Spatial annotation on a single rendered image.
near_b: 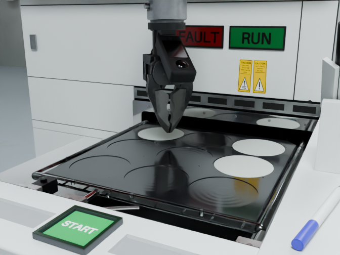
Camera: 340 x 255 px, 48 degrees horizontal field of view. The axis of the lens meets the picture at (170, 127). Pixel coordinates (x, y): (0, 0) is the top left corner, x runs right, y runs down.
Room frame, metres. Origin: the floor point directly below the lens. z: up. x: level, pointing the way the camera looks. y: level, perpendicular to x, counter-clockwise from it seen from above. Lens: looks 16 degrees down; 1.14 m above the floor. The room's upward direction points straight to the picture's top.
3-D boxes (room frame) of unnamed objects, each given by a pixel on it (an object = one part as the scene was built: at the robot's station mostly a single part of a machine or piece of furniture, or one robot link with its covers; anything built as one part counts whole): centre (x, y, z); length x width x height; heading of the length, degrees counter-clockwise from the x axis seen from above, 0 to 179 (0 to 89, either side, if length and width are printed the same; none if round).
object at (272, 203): (0.57, -0.19, 0.90); 0.37 x 0.01 x 0.01; 154
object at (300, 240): (0.32, -0.14, 0.97); 0.14 x 0.01 x 0.01; 142
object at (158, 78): (0.75, 0.01, 1.07); 0.09 x 0.08 x 0.12; 18
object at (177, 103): (0.75, -0.01, 0.97); 0.06 x 0.03 x 0.09; 18
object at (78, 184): (0.49, 0.05, 0.90); 0.38 x 0.01 x 0.01; 64
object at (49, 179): (0.53, 0.19, 0.90); 0.04 x 0.02 x 0.03; 154
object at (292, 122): (0.84, -0.11, 0.89); 0.44 x 0.02 x 0.10; 64
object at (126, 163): (0.65, -0.03, 0.90); 0.34 x 0.34 x 0.01; 64
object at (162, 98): (0.74, 0.02, 0.97); 0.06 x 0.03 x 0.09; 18
